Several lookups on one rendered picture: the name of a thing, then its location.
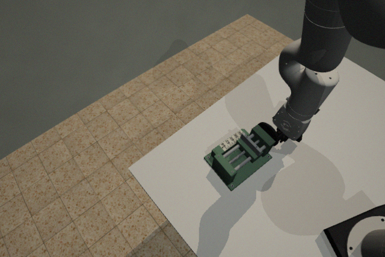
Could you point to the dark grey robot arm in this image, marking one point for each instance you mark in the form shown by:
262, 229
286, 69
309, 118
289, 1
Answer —
325, 40

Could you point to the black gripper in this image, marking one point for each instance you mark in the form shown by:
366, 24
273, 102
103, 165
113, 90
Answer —
291, 127

